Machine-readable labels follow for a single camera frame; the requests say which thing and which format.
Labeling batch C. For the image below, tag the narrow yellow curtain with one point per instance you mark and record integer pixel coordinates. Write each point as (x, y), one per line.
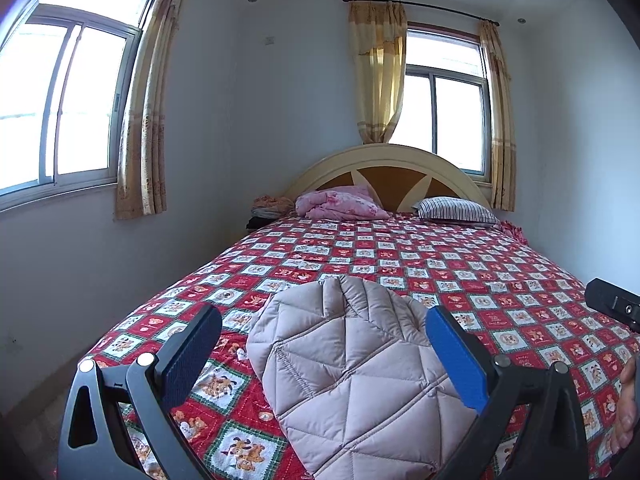
(502, 135)

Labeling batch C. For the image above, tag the yellow curtain with valance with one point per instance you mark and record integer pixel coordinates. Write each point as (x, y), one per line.
(375, 85)

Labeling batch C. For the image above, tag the large side window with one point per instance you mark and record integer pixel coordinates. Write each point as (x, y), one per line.
(80, 100)

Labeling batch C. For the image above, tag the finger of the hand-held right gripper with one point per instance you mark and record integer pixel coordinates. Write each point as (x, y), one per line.
(607, 300)

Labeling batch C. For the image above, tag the black curtain rod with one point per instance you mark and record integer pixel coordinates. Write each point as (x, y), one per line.
(440, 8)

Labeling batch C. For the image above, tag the white wall outlet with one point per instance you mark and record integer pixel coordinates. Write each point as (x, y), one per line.
(14, 341)

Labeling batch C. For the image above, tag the dark nightstand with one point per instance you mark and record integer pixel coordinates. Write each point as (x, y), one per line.
(257, 224)

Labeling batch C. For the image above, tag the striped pillow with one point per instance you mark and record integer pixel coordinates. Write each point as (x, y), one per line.
(455, 210)

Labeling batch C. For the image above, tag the pink crumpled blanket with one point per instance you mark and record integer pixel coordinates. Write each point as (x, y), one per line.
(340, 202)

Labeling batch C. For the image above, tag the cream wooden headboard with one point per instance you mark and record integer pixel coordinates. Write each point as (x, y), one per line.
(390, 155)

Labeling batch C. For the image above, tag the person's right hand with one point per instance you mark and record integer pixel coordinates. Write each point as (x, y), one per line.
(629, 410)

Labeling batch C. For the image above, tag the long yellow side window curtain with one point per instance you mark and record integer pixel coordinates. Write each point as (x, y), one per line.
(145, 125)

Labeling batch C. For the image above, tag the window behind headboard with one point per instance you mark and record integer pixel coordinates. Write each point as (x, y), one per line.
(460, 120)

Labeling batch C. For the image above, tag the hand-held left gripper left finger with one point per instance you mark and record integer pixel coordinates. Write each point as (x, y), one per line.
(192, 360)

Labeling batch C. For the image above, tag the beige quilted puffer jacket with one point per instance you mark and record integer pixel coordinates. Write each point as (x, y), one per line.
(350, 375)

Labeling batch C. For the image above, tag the bed with red patchwork sheet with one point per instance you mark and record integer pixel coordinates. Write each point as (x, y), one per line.
(350, 245)

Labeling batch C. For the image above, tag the pile of clothes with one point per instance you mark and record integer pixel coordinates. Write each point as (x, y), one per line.
(270, 205)

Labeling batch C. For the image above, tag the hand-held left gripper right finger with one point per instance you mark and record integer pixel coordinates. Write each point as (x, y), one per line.
(457, 360)

